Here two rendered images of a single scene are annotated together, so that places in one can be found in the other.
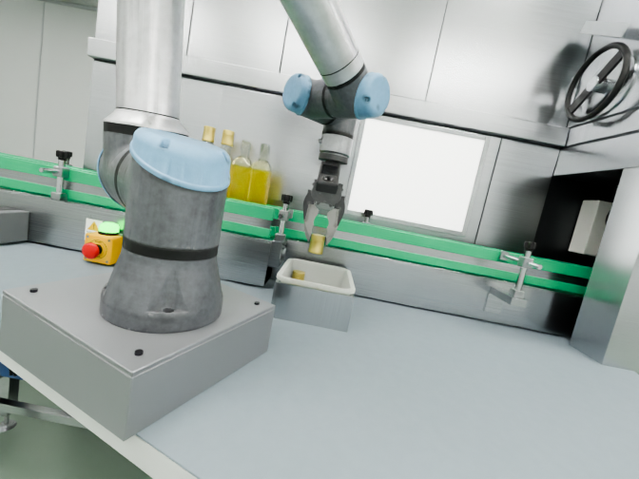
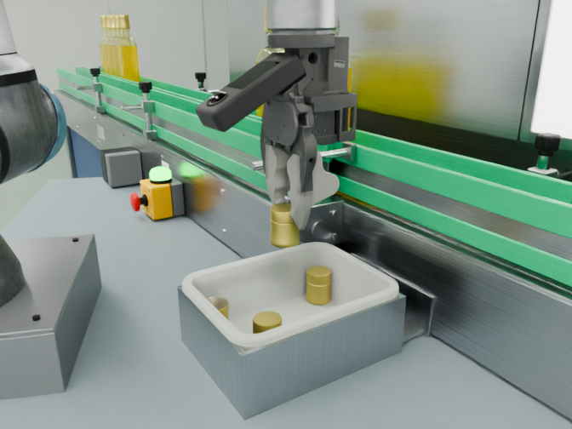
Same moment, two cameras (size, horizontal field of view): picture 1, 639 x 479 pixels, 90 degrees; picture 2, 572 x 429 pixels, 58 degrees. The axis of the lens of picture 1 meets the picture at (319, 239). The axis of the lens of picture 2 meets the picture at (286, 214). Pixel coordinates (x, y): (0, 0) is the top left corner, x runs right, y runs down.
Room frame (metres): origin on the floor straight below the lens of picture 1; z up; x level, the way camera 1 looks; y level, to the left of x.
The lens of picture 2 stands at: (0.46, -0.47, 1.13)
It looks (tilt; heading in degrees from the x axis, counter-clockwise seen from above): 20 degrees down; 57
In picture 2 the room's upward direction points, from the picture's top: straight up
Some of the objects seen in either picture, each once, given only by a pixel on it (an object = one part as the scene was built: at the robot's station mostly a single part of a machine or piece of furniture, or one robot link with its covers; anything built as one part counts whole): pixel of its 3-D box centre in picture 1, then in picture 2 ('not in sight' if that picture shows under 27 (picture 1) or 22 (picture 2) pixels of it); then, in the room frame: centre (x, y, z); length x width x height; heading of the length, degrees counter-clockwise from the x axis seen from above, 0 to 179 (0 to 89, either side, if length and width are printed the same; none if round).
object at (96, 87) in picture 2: not in sight; (89, 91); (0.83, 1.16, 0.94); 0.07 x 0.04 x 0.13; 179
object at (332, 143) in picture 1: (334, 147); (300, 14); (0.79, 0.01, 1.14); 0.08 x 0.08 x 0.05
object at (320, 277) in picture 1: (314, 288); (289, 312); (0.76, -0.01, 0.80); 0.22 x 0.17 x 0.09; 179
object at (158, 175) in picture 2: (108, 228); (160, 174); (0.80, 0.53, 0.84); 0.04 x 0.04 x 0.03
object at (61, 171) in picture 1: (53, 175); (137, 112); (0.82, 0.70, 0.94); 0.07 x 0.04 x 0.13; 179
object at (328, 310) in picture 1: (314, 289); (307, 312); (0.79, -0.01, 0.79); 0.27 x 0.17 x 0.08; 179
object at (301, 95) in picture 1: (316, 99); not in sight; (0.70, 0.06, 1.22); 0.11 x 0.11 x 0.08; 46
